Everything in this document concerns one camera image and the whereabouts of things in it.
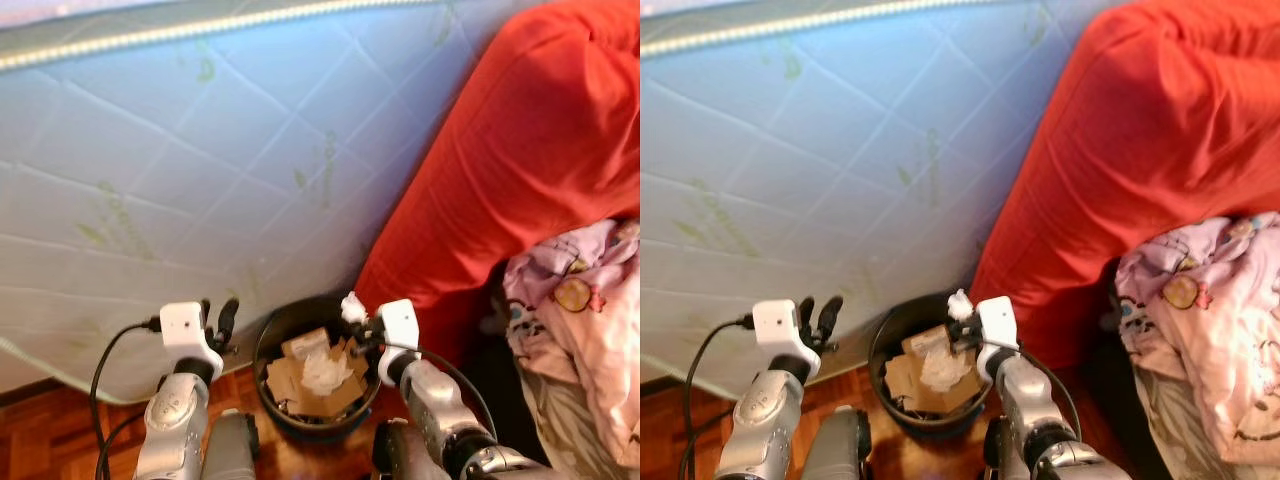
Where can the white tissue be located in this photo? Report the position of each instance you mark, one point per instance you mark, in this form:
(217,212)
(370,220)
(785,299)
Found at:
(352,305)
(325,372)
(960,303)
(940,370)

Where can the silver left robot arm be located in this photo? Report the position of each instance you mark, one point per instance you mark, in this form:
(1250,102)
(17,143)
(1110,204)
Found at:
(170,420)
(765,420)

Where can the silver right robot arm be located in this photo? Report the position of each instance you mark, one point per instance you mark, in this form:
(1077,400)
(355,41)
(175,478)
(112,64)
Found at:
(1040,410)
(440,410)

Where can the brown torn cardboard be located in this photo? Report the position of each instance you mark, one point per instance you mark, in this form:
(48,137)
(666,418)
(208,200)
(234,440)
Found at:
(915,385)
(300,395)

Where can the black waste bin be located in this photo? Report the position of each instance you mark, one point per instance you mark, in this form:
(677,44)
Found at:
(915,427)
(300,427)

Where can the silver left robot leg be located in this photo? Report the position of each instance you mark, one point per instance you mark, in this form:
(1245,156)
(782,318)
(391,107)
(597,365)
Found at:
(228,450)
(838,450)

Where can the silver robot leg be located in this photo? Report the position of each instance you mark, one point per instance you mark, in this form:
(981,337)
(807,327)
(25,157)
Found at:
(400,455)
(228,450)
(838,450)
(1005,455)

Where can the silver right robot leg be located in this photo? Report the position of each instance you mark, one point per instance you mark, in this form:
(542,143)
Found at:
(400,455)
(1005,455)

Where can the pink cartoon bear blanket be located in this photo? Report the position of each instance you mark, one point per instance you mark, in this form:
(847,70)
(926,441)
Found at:
(1200,320)
(580,300)

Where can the large red fabric cushion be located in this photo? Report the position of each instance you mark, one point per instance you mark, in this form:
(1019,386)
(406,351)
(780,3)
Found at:
(520,170)
(1150,150)

